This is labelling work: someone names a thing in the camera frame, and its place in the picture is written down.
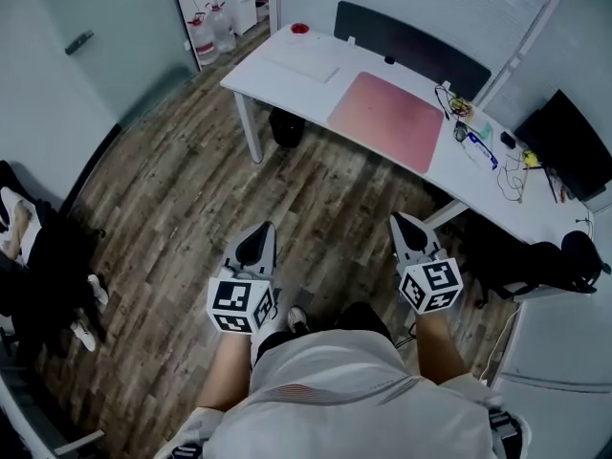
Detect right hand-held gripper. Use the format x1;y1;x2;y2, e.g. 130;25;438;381
388;211;465;316

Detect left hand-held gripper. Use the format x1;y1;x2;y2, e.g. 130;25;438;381
206;221;281;337

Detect pink desk mat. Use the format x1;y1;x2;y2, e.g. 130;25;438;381
326;71;446;175

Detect person's right forearm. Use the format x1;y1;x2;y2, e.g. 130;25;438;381
413;310;472;383

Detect person's left forearm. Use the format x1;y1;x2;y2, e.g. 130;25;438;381
195;325;262;413

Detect white desk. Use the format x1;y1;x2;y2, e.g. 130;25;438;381
219;22;597;247

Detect dark desk divider panel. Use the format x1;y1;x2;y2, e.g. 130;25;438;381
333;0;493;102

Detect person's white shoe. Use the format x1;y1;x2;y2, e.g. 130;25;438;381
287;304;310;335

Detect person's black shorts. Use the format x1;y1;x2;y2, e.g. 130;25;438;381
255;300;394;359

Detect blue and white packet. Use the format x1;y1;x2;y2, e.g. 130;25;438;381
465;131;500;171

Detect black waste bin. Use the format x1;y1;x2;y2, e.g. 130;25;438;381
268;107;306;149

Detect black office chair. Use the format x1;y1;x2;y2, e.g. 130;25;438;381
456;229;612;308

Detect person's white shirt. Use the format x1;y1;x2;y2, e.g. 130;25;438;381
155;329;533;459

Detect black monitor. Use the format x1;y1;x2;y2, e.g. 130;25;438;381
514;88;612;203

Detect white cabinet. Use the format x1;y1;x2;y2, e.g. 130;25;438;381
491;287;612;459

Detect black cable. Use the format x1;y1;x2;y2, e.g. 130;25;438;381
496;150;531;205

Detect tangle of coloured wires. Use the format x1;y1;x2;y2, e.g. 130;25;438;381
433;82;477;122

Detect black door handle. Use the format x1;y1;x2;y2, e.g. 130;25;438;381
64;30;95;56

